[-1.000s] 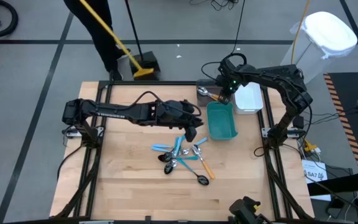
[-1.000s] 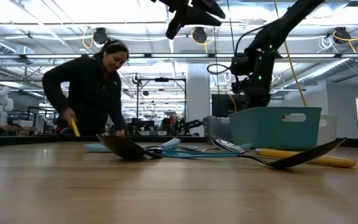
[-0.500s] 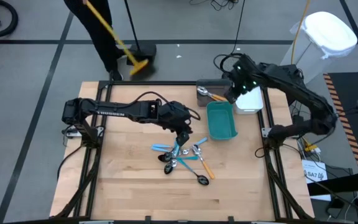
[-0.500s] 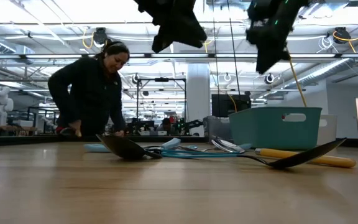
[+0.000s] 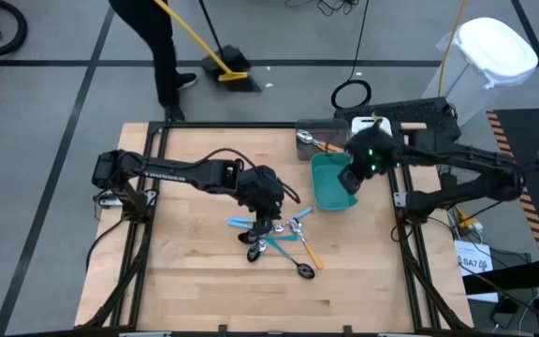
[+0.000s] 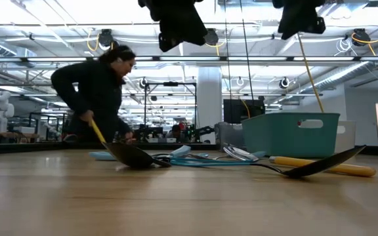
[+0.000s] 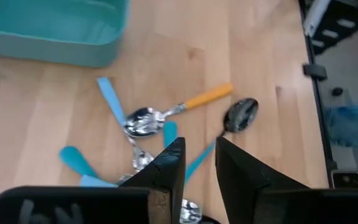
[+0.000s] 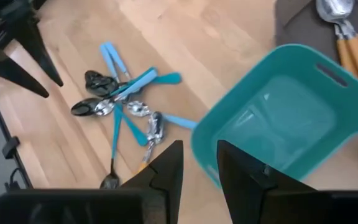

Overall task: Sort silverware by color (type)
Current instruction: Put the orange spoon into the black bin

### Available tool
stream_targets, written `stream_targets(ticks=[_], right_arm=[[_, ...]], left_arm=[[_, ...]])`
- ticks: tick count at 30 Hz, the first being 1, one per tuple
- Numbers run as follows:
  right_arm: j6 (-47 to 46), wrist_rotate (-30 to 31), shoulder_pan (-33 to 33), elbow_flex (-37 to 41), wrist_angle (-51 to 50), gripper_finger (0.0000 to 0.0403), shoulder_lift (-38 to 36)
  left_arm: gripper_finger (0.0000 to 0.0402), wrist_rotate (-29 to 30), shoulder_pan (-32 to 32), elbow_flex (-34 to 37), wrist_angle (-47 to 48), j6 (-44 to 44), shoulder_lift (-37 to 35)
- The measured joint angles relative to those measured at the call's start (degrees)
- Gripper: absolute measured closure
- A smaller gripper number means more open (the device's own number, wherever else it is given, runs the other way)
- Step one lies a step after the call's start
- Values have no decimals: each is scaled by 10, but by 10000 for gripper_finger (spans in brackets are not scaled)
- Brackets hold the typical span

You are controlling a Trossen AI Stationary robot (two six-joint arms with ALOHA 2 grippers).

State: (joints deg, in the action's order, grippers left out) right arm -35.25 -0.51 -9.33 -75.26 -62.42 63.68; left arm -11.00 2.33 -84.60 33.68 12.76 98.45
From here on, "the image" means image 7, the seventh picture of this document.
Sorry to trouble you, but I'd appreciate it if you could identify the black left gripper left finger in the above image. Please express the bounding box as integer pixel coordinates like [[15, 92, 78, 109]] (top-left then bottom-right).
[[0, 136, 186, 224]]

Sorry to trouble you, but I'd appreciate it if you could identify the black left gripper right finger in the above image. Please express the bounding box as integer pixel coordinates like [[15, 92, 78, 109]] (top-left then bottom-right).
[[215, 136, 358, 224]]

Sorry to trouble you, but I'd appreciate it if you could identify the yellow handled spoon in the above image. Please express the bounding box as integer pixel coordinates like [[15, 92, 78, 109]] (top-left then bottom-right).
[[122, 82, 234, 139]]

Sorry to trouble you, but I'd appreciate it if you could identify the dark screen device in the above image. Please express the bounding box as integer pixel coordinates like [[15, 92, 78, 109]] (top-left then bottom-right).
[[330, 169, 358, 190]]

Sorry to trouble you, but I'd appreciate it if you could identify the person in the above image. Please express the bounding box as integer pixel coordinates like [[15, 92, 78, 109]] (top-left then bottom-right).
[[326, 102, 358, 151]]

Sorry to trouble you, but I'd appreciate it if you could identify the teal plastic bin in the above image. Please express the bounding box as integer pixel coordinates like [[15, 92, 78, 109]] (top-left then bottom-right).
[[0, 0, 131, 68]]

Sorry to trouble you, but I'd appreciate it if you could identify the black aluminium table frame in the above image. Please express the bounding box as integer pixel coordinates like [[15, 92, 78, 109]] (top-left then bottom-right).
[[298, 0, 338, 189]]

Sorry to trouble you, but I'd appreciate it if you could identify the black frame clamp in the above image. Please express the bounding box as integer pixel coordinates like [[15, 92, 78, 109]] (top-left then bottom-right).
[[302, 63, 328, 82]]

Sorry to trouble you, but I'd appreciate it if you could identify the silver aluminium bracket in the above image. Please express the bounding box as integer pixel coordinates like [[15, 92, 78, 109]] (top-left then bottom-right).
[[303, 0, 333, 37]]

